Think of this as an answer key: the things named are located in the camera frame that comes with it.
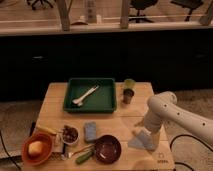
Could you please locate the light blue towel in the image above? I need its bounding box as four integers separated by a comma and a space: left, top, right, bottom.
128, 128, 160, 151

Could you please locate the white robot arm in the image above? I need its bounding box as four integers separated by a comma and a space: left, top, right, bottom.
133, 91, 213, 146

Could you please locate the green plastic tray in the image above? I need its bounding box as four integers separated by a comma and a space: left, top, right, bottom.
63, 78, 117, 113

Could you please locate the green plastic cup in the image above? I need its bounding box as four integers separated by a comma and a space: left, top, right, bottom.
124, 78, 135, 89

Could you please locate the dark metal cup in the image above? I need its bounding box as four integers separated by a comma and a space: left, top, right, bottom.
123, 89, 134, 104

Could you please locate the white plastic spatula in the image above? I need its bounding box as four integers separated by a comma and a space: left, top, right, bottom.
72, 85, 99, 106

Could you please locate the blue sponge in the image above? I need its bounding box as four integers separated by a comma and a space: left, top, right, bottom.
84, 122, 96, 142

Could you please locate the white bowl with brown food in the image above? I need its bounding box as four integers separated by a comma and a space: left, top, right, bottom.
62, 125, 79, 146

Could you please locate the dark purple bowl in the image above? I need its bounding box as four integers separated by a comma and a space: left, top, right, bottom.
94, 135, 122, 164

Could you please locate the green cucumber toy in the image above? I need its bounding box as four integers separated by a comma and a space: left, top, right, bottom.
75, 151, 93, 165

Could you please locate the yellow banana toy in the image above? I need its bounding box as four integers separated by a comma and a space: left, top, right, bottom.
36, 126, 57, 135

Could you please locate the orange bowl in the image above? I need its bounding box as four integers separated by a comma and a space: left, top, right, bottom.
21, 132, 53, 166

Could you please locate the black office chair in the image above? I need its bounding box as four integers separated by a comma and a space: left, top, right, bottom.
26, 0, 53, 11
171, 0, 203, 21
129, 0, 158, 23

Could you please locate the yellow fruit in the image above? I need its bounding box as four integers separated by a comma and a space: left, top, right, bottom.
28, 141, 44, 157

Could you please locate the black office chair left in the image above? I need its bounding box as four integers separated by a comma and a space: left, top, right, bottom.
26, 0, 53, 11

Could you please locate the black office chair right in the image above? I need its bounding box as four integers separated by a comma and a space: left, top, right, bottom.
171, 0, 203, 21

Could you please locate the wooden post right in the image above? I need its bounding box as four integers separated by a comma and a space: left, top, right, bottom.
120, 0, 131, 29

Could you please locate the wooden post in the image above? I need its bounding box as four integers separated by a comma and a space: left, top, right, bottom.
56, 0, 70, 31
120, 0, 131, 29

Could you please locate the black cable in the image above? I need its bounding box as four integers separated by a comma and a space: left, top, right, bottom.
169, 133, 213, 171

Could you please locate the wooden post left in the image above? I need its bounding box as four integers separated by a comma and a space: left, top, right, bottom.
56, 0, 70, 31

